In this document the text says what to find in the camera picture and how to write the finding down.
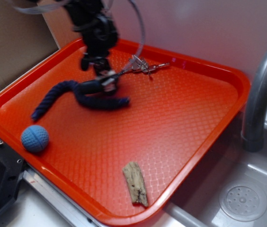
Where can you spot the dark green plastic pickle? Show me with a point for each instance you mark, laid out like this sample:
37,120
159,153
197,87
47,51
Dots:
91,87

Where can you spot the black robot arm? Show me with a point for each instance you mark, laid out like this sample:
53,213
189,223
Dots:
81,12

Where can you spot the light wooden board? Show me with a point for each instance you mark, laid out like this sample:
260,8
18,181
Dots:
61,26

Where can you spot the brown cardboard panel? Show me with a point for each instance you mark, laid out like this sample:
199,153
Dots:
25,40

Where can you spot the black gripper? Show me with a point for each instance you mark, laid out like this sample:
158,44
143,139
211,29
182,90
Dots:
99,36

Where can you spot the weathered wood piece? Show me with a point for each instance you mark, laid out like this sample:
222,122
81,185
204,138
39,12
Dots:
135,183

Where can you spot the grey sink basin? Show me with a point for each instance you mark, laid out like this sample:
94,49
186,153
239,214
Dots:
196,202

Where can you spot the red plastic tray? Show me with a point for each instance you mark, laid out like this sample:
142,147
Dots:
173,118

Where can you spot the round sink drain strainer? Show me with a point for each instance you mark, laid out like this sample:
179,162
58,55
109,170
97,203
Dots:
243,201

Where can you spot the grey sink faucet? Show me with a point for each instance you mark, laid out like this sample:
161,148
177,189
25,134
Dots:
252,133

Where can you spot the blue dimpled rubber ball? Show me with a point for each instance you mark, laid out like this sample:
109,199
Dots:
35,138

